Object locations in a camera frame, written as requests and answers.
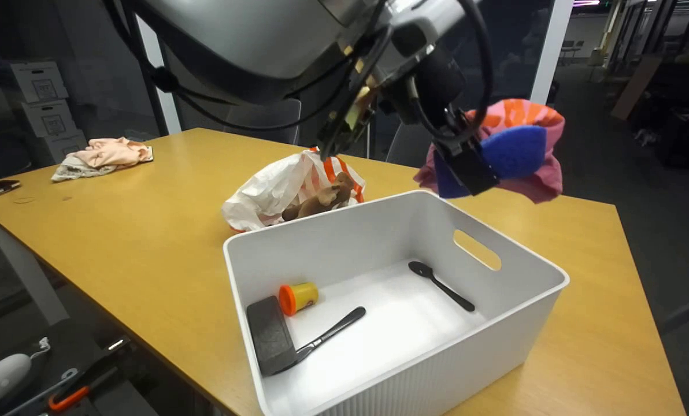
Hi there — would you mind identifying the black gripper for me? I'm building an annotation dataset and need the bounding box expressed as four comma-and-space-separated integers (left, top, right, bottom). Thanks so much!
404, 52, 498, 198

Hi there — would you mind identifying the blue sponge object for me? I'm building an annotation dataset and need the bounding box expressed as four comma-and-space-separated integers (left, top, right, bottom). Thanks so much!
481, 126, 545, 180

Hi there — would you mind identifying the pink shirt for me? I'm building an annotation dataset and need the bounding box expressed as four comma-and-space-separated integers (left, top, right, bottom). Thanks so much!
414, 97, 566, 204

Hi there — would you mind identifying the brown toy moose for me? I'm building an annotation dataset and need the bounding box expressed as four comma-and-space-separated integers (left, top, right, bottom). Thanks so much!
282, 186, 351, 223

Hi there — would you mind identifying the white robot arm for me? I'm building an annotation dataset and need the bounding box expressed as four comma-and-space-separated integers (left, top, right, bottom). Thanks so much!
104, 0, 498, 194

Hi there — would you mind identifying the white orange plastic bag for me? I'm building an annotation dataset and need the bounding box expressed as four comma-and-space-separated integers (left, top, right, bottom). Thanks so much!
223, 149, 365, 231

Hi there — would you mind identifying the white plastic basket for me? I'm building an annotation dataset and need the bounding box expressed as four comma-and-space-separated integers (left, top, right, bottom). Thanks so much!
225, 193, 569, 416

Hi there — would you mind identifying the yellow orange toy cup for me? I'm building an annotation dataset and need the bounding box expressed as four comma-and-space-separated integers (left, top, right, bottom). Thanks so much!
278, 282, 320, 318

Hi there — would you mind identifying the black spoon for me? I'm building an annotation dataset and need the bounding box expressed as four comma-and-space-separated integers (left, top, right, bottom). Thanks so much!
408, 262, 476, 313

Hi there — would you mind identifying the black spatula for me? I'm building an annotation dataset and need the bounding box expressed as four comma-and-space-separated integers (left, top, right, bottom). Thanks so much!
245, 297, 365, 377

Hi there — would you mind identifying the pink white cloth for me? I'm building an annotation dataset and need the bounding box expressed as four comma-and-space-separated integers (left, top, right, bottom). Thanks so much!
52, 136, 155, 184

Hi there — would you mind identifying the orange black tool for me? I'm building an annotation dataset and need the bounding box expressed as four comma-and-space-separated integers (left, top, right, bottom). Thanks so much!
46, 340, 127, 415

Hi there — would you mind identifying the white handle tool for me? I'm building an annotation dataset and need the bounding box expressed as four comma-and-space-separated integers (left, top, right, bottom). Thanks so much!
0, 339, 52, 401

